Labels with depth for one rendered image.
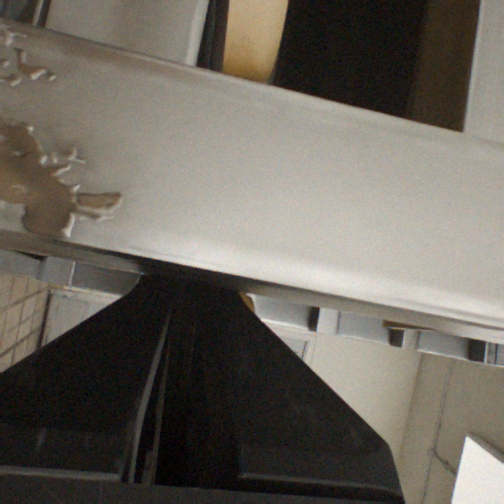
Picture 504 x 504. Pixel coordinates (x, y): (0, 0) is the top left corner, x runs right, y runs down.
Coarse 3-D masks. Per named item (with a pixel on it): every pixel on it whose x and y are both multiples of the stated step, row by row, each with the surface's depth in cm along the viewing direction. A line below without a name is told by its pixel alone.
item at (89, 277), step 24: (0, 264) 49; (24, 264) 50; (96, 288) 50; (120, 288) 51; (264, 312) 53; (288, 312) 53; (360, 336) 54; (384, 336) 55; (432, 336) 55; (456, 336) 56
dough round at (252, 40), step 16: (240, 0) 15; (256, 0) 15; (272, 0) 15; (240, 16) 15; (256, 16) 15; (272, 16) 15; (240, 32) 15; (256, 32) 15; (272, 32) 15; (240, 48) 15; (256, 48) 15; (272, 48) 16; (224, 64) 16; (240, 64) 16; (256, 64) 16; (272, 64) 16; (256, 80) 17
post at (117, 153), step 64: (0, 64) 7; (64, 64) 7; (128, 64) 7; (0, 128) 7; (64, 128) 7; (128, 128) 7; (192, 128) 7; (256, 128) 8; (320, 128) 8; (384, 128) 8; (0, 192) 7; (64, 192) 7; (128, 192) 7; (192, 192) 7; (256, 192) 7; (320, 192) 8; (384, 192) 8; (448, 192) 8; (64, 256) 9; (128, 256) 7; (192, 256) 7; (256, 256) 7; (320, 256) 7; (384, 256) 8; (448, 256) 8; (448, 320) 8
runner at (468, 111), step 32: (448, 0) 14; (480, 0) 12; (448, 32) 13; (480, 32) 12; (448, 64) 13; (480, 64) 12; (416, 96) 14; (448, 96) 12; (480, 96) 12; (448, 128) 12; (480, 128) 12; (384, 320) 14
